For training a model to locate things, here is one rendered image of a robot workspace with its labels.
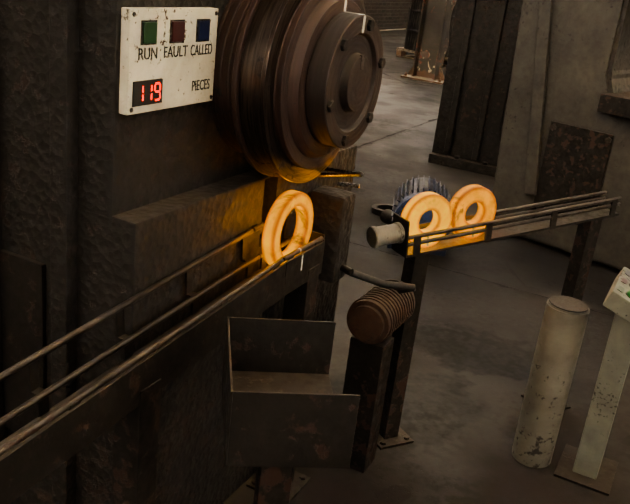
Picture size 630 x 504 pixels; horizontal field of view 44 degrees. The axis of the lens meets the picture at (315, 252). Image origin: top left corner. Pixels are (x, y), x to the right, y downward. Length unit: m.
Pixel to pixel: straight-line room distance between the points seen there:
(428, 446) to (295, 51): 1.37
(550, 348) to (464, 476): 0.45
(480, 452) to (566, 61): 2.40
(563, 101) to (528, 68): 0.26
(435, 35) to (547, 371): 8.54
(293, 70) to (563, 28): 2.89
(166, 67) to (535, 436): 1.55
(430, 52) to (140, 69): 9.32
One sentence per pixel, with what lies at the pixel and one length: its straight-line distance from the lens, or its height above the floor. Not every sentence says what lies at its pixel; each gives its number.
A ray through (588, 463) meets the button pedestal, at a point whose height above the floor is 0.05.
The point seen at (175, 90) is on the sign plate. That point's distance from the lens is 1.53.
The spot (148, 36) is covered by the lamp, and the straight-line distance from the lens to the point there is 1.44.
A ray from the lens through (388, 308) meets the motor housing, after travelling 2.08.
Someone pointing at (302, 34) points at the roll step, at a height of 1.21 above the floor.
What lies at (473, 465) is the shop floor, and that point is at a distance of 2.47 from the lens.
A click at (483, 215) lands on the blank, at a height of 0.72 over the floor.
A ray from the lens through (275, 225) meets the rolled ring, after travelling 1.75.
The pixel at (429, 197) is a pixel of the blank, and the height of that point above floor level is 0.78.
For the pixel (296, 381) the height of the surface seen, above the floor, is 0.61.
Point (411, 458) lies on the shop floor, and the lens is 2.43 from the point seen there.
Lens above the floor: 1.36
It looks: 21 degrees down
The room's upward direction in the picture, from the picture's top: 7 degrees clockwise
